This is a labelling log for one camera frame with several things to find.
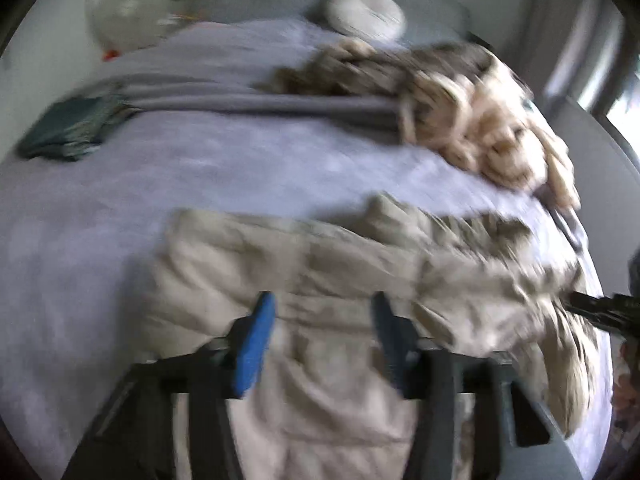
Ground white wardrobe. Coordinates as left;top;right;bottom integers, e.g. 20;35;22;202
0;0;101;126

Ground brown fleece garment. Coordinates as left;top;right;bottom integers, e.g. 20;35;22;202
272;42;496;98

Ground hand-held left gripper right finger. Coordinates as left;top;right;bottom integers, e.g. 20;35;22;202
370;291;586;480

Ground grey fleece blanket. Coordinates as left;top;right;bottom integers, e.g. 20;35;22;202
95;20;586;253

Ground cream striped fleece robe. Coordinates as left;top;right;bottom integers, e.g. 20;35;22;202
277;37;583;211

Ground window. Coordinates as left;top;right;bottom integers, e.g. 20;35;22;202
600;75;640;161

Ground folded teal jeans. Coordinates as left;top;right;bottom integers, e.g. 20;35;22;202
17;87;136;161

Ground round white pleated pillow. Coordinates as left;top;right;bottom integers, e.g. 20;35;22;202
322;0;407;41

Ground beige puffer jacket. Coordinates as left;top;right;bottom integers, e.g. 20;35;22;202
137;192;613;480

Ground person's right forearm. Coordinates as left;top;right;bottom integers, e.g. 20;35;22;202
610;335;640;436

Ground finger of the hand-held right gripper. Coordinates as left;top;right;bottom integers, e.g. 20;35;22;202
565;290;640;338

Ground round bed with lilac cover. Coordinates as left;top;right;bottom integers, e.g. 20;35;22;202
0;20;616;480

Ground grey curtain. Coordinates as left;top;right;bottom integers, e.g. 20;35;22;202
520;0;626;111

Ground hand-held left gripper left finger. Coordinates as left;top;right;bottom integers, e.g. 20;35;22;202
65;291;278;480

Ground white standing fan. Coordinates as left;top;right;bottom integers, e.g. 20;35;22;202
90;0;173;53

